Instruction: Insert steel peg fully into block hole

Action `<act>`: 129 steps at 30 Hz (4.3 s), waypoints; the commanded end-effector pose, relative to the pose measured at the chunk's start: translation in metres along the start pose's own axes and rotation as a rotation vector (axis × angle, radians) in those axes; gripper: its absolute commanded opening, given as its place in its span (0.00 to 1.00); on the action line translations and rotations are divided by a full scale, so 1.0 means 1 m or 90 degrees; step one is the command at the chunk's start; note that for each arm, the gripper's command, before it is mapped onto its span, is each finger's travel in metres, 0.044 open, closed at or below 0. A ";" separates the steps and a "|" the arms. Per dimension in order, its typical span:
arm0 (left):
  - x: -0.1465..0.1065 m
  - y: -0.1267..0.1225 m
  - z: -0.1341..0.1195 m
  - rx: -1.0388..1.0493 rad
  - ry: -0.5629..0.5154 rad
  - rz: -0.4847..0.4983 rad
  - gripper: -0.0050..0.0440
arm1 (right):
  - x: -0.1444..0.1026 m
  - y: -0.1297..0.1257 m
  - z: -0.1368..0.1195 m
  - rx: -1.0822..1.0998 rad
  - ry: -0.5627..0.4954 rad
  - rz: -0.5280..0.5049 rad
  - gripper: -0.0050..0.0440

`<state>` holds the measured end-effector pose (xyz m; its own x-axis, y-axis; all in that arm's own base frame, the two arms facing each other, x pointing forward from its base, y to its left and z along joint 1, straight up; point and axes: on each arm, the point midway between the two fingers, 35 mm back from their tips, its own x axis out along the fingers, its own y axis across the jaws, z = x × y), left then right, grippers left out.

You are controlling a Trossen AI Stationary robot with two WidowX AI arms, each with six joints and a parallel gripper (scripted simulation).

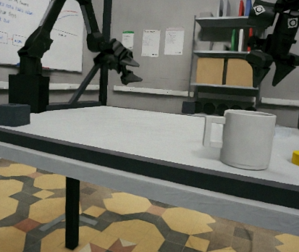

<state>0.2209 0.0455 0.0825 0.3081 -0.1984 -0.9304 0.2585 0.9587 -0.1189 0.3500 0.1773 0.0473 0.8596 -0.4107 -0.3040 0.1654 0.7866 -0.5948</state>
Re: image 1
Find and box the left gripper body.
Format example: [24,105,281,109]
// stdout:
[245,31,299,67]

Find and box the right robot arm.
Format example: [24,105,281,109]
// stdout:
[17,0,123,76]

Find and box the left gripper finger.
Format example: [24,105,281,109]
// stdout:
[248,62,271,88]
[271,62,296,86]

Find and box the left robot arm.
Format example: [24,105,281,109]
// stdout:
[247,0,299,52]

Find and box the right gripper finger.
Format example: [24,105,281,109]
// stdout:
[125,71,143,84]
[119,50,140,67]

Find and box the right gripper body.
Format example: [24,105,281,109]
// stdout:
[106,46,132,85]

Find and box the grey mug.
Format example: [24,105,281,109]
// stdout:
[202,110,276,170]

